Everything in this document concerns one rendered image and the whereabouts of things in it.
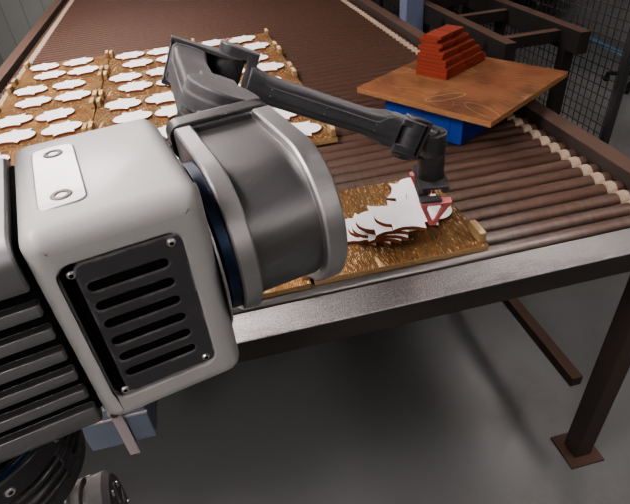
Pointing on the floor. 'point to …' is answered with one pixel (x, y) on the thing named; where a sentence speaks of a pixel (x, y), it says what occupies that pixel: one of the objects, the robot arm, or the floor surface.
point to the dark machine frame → (521, 18)
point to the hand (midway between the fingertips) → (428, 210)
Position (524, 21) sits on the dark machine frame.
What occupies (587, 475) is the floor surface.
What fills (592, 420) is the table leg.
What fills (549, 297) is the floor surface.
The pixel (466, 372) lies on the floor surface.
